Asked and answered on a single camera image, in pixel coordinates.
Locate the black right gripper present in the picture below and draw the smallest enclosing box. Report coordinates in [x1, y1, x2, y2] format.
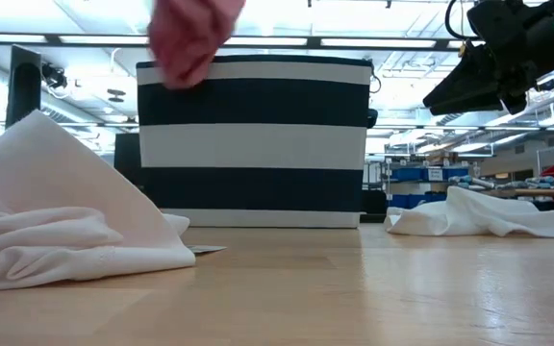
[422, 0, 554, 117]

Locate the coral red cloth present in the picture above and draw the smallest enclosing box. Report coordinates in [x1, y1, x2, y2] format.
[146, 0, 248, 91]

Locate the white pale pink garment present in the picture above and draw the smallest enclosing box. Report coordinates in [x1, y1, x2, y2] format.
[0, 109, 197, 293]

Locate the grey device on table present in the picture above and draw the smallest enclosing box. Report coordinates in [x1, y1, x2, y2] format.
[448, 174, 495, 189]
[512, 175, 554, 190]

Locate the blue bin with white label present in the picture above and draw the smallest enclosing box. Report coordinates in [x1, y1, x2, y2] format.
[391, 166, 470, 183]

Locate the blue storage bin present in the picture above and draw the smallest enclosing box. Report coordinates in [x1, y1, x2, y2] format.
[390, 192, 447, 210]

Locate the white t-shirt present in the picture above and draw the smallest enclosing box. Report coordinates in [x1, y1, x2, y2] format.
[384, 185, 554, 239]

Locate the wooden background table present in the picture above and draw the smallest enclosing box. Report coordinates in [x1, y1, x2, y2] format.
[478, 187, 554, 199]

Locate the black background box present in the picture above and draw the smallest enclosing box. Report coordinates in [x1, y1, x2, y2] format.
[359, 189, 388, 223]

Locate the black overhead crossbar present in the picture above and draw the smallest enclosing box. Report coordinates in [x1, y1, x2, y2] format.
[0, 31, 466, 53]

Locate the navy white striped fabric bin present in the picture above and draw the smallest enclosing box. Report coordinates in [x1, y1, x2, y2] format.
[135, 53, 379, 230]

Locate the black rectangular panel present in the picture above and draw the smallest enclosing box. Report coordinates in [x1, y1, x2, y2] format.
[113, 133, 142, 188]

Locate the tall black tower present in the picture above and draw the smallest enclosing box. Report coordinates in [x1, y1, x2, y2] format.
[5, 44, 42, 130]

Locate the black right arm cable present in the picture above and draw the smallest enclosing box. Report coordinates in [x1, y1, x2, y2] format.
[443, 0, 480, 42]

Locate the black mounted camera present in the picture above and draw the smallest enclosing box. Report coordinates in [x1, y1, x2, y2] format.
[40, 62, 69, 91]

